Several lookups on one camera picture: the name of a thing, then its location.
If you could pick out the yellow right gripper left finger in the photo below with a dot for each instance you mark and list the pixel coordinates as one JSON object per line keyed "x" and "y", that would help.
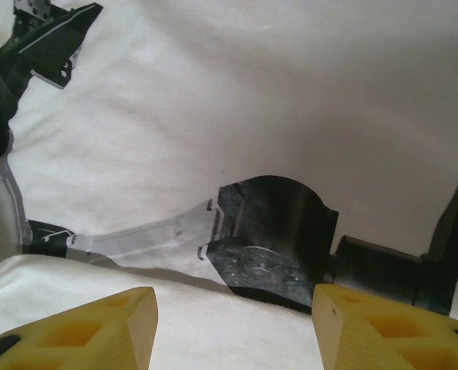
{"x": 78, "y": 339}

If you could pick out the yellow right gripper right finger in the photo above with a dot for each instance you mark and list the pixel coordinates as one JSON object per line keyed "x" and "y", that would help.
{"x": 387, "y": 339}

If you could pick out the white robot-arm print t-shirt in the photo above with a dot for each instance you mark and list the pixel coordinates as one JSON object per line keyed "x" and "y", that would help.
{"x": 213, "y": 115}

